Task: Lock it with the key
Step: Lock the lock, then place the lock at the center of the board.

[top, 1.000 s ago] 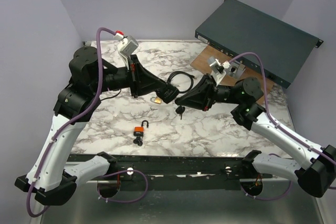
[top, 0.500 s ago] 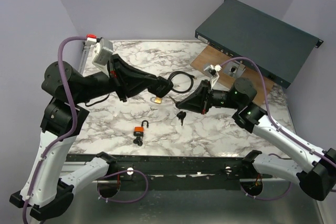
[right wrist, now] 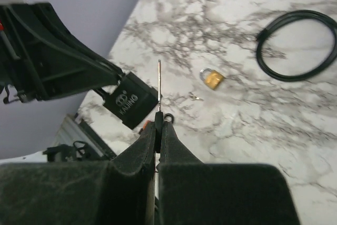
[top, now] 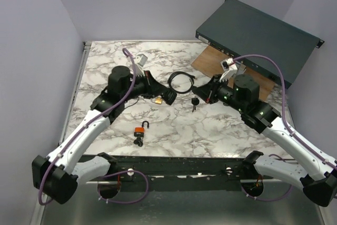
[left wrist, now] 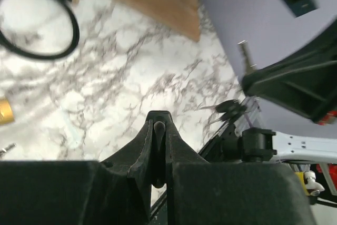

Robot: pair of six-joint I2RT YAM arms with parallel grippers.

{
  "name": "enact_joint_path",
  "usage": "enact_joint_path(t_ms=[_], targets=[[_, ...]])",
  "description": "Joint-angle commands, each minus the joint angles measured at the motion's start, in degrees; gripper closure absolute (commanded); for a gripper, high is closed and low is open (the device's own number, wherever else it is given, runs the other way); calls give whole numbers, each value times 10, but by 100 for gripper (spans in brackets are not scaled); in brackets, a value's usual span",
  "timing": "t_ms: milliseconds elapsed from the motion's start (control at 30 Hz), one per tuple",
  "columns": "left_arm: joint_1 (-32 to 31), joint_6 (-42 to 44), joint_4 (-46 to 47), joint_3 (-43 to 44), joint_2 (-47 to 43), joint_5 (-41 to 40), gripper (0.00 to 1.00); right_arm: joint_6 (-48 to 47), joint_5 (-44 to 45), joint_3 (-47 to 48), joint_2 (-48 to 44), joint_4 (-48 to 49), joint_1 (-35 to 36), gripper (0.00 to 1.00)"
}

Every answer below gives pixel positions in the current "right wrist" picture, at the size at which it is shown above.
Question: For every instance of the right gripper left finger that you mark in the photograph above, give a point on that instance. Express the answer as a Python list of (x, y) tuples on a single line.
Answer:
[(119, 191)]

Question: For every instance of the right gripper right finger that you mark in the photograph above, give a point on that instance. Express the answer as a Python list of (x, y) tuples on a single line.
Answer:
[(193, 192)]

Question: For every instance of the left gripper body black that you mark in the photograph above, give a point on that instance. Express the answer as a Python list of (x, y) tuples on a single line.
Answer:
[(24, 67)]

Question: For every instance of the black padlock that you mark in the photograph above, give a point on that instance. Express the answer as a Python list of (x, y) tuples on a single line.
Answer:
[(131, 101)]

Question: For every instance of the black padlock key bunch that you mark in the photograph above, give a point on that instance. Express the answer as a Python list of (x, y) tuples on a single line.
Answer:
[(159, 121)]

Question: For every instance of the brass padlock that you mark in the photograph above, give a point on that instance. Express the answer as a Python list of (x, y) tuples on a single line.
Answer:
[(211, 78)]

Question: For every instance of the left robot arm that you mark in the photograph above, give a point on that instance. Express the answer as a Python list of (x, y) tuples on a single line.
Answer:
[(67, 50)]

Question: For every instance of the black mounting rail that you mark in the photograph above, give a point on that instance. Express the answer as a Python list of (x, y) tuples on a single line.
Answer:
[(77, 141)]

